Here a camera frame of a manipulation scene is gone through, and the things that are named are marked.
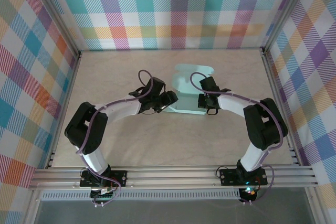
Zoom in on light blue paper box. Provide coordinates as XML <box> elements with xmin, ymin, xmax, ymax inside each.
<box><xmin>164</xmin><ymin>63</ymin><xmax>216</xmax><ymax>116</ymax></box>

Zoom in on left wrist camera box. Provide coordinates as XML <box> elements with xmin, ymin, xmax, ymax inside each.
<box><xmin>145</xmin><ymin>76</ymin><xmax>166</xmax><ymax>96</ymax></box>

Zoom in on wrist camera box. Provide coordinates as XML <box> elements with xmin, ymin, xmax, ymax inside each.
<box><xmin>145</xmin><ymin>76</ymin><xmax>166</xmax><ymax>96</ymax></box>
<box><xmin>198</xmin><ymin>76</ymin><xmax>221</xmax><ymax>94</ymax></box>

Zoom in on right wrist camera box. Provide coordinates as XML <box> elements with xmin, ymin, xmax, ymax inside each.
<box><xmin>198</xmin><ymin>76</ymin><xmax>221</xmax><ymax>94</ymax></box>

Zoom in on thin aluminium wall rail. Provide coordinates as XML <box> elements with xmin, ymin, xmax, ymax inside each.
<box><xmin>78</xmin><ymin>47</ymin><xmax>265</xmax><ymax>53</ymax></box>

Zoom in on right aluminium side rail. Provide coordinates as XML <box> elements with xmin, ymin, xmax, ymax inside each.
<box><xmin>259</xmin><ymin>48</ymin><xmax>302</xmax><ymax>167</ymax></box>

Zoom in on aluminium side rail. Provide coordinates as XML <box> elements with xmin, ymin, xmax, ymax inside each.
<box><xmin>44</xmin><ymin>50</ymin><xmax>82</xmax><ymax>169</ymax></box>
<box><xmin>259</xmin><ymin>48</ymin><xmax>302</xmax><ymax>167</ymax></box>

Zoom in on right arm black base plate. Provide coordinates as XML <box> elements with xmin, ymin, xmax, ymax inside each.
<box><xmin>219</xmin><ymin>167</ymin><xmax>268</xmax><ymax>186</ymax></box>

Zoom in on wide aluminium mounting rail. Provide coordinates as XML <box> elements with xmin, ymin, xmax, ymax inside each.
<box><xmin>28</xmin><ymin>165</ymin><xmax>318</xmax><ymax>190</ymax></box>

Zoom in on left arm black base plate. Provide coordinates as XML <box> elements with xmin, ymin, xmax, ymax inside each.
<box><xmin>79</xmin><ymin>170</ymin><xmax>128</xmax><ymax>188</ymax></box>

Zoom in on slotted grey cable duct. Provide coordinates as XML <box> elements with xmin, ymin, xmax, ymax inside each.
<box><xmin>41</xmin><ymin>191</ymin><xmax>241</xmax><ymax>200</ymax></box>

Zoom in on left aluminium side rail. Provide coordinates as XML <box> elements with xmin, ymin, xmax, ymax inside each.
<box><xmin>44</xmin><ymin>50</ymin><xmax>82</xmax><ymax>169</ymax></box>

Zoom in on right aluminium corner post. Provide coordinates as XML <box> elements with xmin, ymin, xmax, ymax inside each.
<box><xmin>261</xmin><ymin>0</ymin><xmax>314</xmax><ymax>54</ymax></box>

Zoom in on aluminium corner post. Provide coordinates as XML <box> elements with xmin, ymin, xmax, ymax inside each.
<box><xmin>28</xmin><ymin>0</ymin><xmax>82</xmax><ymax>59</ymax></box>
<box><xmin>261</xmin><ymin>0</ymin><xmax>314</xmax><ymax>54</ymax></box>

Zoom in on left aluminium corner post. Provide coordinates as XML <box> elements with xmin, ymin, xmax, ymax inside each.
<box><xmin>28</xmin><ymin>0</ymin><xmax>82</xmax><ymax>59</ymax></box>

